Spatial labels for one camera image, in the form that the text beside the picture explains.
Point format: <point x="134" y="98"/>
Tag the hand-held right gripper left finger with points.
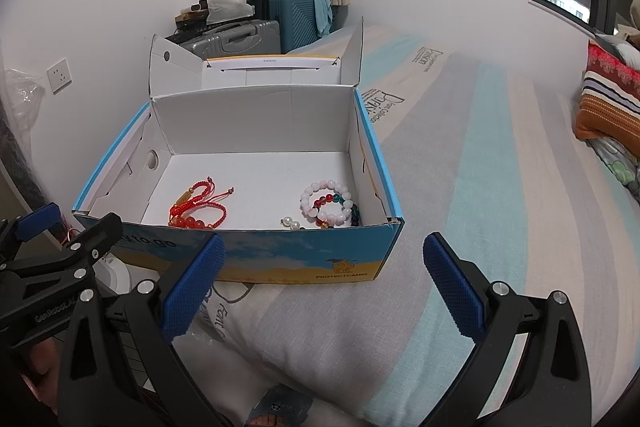
<point x="192" y="289"/>

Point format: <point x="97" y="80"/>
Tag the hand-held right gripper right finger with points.
<point x="455" y="292"/>

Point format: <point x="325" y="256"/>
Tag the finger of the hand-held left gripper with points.
<point x="35" y="219"/>
<point x="97" y="237"/>

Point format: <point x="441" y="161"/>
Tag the small white pearl jewelry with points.
<point x="292" y="223"/>

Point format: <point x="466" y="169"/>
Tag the blue and yellow cardboard box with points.
<point x="250" y="127"/>

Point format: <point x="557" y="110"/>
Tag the white round appliance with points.
<point x="125" y="274"/>

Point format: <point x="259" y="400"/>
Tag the crumpled plastic wrap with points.
<point x="20" y="97"/>

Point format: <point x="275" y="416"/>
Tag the striped bed sheet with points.
<point x="450" y="157"/>

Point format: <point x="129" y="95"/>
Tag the person's foot in sandal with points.
<point x="280" y="407"/>

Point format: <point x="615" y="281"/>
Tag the floral blanket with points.
<point x="617" y="164"/>

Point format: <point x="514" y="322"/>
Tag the grey suitcase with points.
<point x="235" y="39"/>

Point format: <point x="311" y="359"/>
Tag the striped pillow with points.
<point x="607" y="102"/>

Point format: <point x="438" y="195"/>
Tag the clear plastic bag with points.
<point x="227" y="2"/>

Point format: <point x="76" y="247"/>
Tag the teal suitcase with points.
<point x="292" y="19"/>

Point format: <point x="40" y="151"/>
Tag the light blue cloth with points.
<point x="322" y="9"/>

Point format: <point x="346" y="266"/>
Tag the white wall socket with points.
<point x="59" y="75"/>

